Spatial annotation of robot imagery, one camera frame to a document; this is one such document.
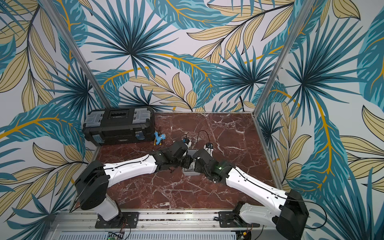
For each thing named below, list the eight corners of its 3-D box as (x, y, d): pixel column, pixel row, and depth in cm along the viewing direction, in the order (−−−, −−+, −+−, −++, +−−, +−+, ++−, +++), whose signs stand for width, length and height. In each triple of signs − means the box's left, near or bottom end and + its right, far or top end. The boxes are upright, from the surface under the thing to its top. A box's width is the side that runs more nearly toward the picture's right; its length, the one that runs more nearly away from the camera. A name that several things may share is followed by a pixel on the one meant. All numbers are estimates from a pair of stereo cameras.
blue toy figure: (154, 145, 103) (152, 141, 100) (155, 135, 108) (154, 131, 105) (165, 145, 103) (164, 141, 100) (166, 135, 108) (165, 131, 105)
